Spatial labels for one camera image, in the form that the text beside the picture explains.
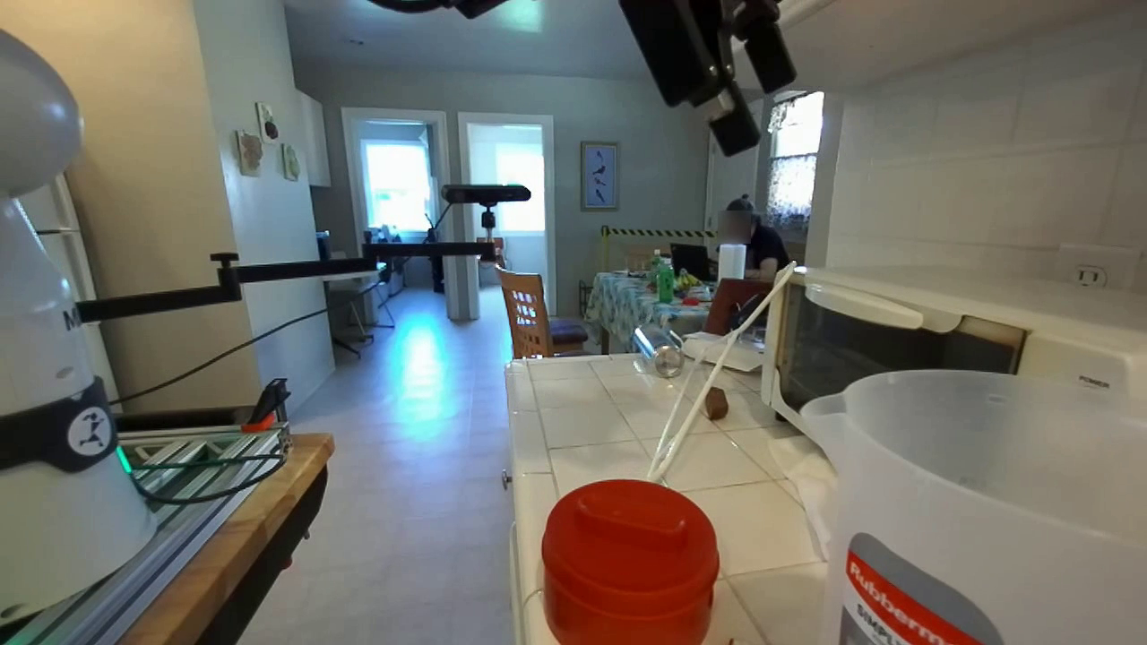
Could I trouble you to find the tan wall ornament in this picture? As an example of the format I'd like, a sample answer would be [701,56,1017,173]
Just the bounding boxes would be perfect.
[231,124,270,178]

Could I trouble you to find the clear plastic jug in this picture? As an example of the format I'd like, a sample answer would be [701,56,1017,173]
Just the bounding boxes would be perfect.
[796,364,1147,645]

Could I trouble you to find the framed wall picture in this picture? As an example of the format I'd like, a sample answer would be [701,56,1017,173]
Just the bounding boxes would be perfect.
[578,135,623,216]

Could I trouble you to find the white upper cabinet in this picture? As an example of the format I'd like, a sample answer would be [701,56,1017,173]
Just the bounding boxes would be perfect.
[776,0,984,94]

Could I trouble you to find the green bottle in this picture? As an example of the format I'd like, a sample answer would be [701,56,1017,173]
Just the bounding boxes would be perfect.
[654,250,680,309]

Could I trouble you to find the clear glass jar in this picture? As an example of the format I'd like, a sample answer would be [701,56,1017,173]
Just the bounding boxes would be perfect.
[630,323,692,383]

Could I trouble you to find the black looped cable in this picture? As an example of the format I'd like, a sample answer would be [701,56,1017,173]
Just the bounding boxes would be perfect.
[131,443,298,513]

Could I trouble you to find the black camera on stand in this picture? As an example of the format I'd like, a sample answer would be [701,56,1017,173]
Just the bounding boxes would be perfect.
[437,178,539,245]

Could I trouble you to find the wooden chair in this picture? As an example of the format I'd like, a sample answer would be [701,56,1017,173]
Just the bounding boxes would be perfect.
[495,265,592,363]

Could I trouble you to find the wooden workbench top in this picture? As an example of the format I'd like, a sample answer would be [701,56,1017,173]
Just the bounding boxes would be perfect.
[119,428,340,645]

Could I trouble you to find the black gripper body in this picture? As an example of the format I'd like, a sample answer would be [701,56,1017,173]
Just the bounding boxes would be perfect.
[617,0,768,106]

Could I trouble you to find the seated person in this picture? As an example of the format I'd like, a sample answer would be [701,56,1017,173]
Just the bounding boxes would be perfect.
[719,188,796,290]

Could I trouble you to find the red jug lid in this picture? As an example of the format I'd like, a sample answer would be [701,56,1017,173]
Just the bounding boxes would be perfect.
[539,477,723,645]

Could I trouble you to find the grey metal base plate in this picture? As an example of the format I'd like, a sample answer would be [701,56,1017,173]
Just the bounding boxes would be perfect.
[0,419,290,645]

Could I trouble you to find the table with patterned cloth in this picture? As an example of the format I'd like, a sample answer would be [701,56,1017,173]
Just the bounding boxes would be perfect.
[582,265,722,357]

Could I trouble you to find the white torn paper sheet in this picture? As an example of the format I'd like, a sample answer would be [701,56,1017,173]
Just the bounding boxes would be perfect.
[678,326,772,377]

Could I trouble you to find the white toaster oven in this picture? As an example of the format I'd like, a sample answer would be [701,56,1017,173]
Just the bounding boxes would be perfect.
[762,262,1147,434]

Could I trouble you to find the clamp with orange handle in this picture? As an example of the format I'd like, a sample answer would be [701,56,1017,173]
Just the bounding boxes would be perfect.
[237,372,298,436]

